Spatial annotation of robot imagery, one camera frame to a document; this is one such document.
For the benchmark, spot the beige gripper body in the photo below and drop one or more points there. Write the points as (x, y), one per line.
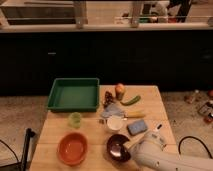
(133, 141)

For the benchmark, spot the dark purple bowl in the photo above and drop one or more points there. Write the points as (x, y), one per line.
(116, 149)

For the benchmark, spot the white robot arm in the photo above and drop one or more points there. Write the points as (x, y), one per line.
(149, 151)

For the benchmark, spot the green plastic tray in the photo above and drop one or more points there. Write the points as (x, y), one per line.
(74, 95)

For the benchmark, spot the blue sponge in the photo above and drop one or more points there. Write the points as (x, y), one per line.
(137, 127)

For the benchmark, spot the white cup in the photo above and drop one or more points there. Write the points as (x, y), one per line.
(115, 123)

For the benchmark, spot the grey blue cloth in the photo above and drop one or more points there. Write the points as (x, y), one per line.
(112, 109)

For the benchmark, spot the green cucumber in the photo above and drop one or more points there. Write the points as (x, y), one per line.
(132, 101)

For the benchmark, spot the dark grape bunch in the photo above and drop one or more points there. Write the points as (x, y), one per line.
(109, 98)

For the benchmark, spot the orange yellow bottle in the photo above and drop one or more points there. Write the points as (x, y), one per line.
(119, 91)

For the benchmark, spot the orange bowl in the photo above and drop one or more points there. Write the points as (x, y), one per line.
(72, 149)

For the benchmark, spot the green plastic cup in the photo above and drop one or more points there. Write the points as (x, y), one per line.
(74, 120)

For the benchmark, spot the yellow handled knife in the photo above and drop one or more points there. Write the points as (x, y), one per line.
(135, 114)

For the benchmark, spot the white handled brush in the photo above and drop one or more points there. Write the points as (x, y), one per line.
(158, 127)

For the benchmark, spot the black chair frame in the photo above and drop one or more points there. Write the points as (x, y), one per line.
(21, 164)

